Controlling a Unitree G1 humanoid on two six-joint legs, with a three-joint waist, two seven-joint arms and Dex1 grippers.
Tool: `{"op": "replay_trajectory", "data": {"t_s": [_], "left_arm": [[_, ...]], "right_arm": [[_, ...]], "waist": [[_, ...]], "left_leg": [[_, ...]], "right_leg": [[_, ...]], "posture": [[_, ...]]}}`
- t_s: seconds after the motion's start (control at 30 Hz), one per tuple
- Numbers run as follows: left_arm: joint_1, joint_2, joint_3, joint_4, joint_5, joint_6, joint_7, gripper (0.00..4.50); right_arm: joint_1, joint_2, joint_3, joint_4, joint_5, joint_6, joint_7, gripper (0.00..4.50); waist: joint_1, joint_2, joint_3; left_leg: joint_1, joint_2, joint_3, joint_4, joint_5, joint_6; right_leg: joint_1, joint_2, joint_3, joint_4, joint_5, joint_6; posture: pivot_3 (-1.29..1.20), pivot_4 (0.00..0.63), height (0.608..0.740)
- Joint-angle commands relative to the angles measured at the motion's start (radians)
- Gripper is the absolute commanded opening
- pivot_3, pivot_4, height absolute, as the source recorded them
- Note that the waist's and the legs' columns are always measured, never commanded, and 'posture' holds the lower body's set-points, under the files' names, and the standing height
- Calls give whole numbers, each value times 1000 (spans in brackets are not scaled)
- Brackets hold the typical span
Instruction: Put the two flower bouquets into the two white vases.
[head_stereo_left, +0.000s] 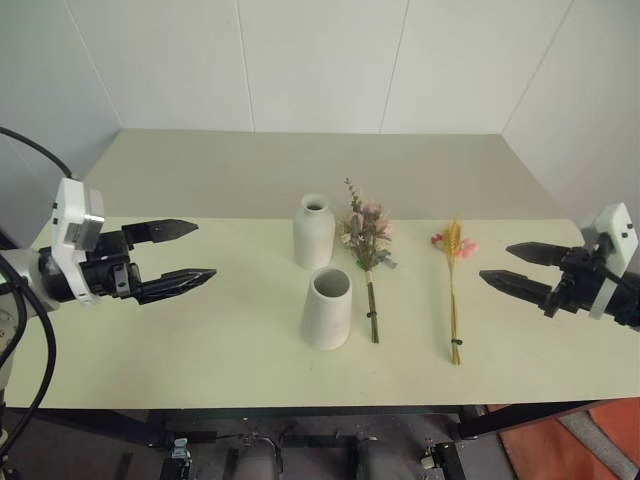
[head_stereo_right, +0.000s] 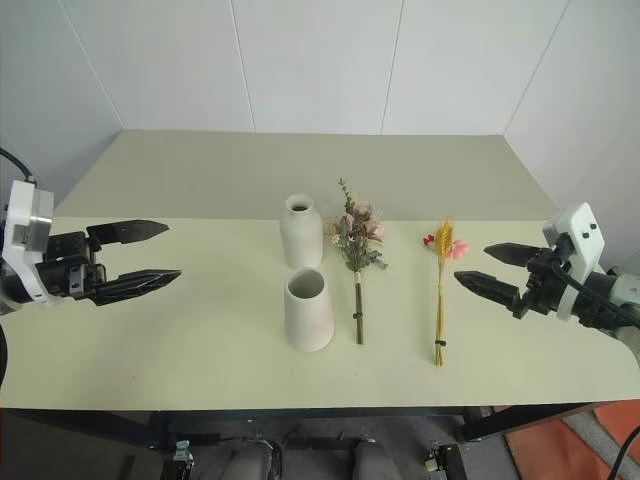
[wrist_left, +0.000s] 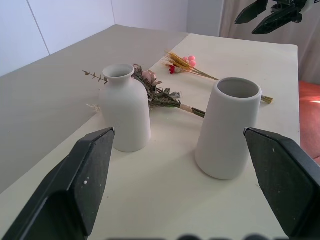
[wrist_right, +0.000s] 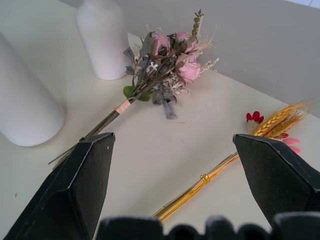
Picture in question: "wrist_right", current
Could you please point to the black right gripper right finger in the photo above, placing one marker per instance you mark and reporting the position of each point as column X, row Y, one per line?
column 272, row 180

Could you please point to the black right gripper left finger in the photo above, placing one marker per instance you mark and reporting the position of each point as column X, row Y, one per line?
column 75, row 190

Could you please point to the large white ceramic vase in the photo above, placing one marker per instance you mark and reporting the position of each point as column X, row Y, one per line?
column 23, row 100

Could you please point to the slim white ceramic vase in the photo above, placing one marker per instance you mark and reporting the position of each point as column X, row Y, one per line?
column 101, row 37

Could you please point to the golden wheat stalk bundle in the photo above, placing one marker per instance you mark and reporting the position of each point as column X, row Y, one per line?
column 272, row 125

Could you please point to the pink rose bouquet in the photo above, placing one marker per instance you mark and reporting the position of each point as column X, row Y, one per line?
column 160, row 62

